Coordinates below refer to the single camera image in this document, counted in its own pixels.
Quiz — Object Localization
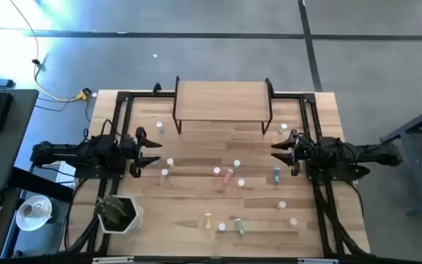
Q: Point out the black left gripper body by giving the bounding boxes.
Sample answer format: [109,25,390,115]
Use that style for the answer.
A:
[128,127,148,178]

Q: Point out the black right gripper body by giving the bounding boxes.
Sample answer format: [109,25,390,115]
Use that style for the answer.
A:
[289,128,301,177]

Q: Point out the wooden shelf with black legs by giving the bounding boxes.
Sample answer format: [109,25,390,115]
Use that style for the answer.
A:
[172,76,275,136]

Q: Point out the white hexagonal plant pot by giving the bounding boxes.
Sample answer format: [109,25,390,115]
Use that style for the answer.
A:
[97,195,144,235]

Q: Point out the green cactus plant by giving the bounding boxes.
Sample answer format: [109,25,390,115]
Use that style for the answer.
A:
[94,195,130,227]

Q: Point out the white box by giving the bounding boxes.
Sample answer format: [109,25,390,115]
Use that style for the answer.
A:
[40,160,77,188]

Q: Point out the white label strip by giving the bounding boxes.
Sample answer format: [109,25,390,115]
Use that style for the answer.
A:
[92,256,135,264]
[297,257,339,264]

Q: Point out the black support beam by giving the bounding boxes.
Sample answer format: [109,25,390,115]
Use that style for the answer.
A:
[7,166,75,203]

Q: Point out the white cup on saucer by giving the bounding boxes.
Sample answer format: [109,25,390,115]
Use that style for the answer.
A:
[15,194,53,232]

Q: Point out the grey metal stand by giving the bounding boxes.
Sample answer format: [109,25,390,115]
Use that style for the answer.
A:
[380,99,422,216]

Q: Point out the white coffee cup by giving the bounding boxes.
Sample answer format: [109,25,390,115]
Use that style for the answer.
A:
[18,201,43,221]

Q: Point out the grey desk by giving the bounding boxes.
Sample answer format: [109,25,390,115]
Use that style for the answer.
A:
[0,89,40,194]

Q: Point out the black cable bundle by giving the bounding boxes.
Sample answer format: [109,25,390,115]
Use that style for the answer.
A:
[63,177,104,254]
[315,181,368,257]

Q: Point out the yellow extension cable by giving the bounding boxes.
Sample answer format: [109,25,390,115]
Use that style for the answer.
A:
[8,0,89,103]

